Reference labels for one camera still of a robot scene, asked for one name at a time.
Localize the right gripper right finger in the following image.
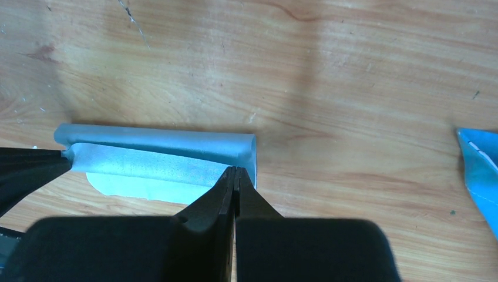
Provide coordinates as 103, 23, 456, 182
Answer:
234, 168, 401, 281

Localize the light blue cleaning cloth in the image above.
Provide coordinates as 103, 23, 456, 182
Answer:
54, 124, 257, 204

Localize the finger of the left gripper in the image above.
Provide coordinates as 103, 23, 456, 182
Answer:
1, 147, 72, 215

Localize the blue patterned cloth bag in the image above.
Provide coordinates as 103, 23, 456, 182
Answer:
456, 128, 497, 237

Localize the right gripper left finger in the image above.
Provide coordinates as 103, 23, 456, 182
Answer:
1, 167, 237, 281

